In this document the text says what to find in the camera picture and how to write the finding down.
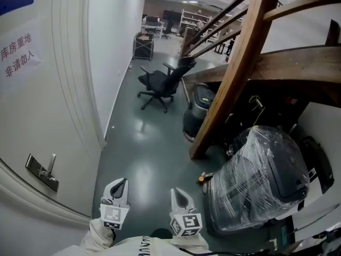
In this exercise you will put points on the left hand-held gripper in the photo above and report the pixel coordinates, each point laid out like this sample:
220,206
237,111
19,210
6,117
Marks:
113,213

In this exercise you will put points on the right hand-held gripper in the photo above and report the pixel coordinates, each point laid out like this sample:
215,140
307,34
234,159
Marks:
187,224

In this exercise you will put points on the small metal key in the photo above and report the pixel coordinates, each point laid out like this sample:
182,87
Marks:
52,179

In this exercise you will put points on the person's right forearm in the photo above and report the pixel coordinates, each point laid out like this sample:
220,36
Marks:
190,243

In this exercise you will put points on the person's left forearm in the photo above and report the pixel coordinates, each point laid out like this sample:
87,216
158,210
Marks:
97,236

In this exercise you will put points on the white door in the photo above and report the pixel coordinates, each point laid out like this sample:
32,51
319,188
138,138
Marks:
53,89

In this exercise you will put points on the yellow and black tool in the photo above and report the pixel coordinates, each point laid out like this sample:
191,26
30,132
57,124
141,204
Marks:
203,177

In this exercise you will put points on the person's white jacket torso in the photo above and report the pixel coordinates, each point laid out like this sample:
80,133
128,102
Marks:
133,247

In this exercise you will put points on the plastic-wrapped black machine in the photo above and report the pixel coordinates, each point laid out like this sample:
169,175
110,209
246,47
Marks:
255,177

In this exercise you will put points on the grey floor cleaning machine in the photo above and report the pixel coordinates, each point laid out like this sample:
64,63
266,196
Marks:
198,111

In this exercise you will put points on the device with green screen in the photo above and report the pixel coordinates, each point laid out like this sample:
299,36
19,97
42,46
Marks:
285,232

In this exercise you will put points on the black office chair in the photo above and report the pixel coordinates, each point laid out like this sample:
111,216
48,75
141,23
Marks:
160,81

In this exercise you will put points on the brown wooden staircase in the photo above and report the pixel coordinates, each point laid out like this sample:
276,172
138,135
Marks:
239,55

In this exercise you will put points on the white panel board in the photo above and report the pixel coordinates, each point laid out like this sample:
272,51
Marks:
325,127

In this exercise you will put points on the paper sign with red text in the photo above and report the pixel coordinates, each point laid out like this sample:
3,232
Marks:
18,57

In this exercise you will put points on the small black swivel chair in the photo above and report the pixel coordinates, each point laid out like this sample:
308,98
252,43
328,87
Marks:
166,31

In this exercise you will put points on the white office desk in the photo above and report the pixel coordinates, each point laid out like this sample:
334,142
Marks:
153,25

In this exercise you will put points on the white shelving unit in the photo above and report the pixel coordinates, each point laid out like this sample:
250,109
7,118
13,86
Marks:
193,19

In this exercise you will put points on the metal frame cart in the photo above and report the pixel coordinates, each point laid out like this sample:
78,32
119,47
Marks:
143,47

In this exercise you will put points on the black wall screen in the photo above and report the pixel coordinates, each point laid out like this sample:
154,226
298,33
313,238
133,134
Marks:
171,15

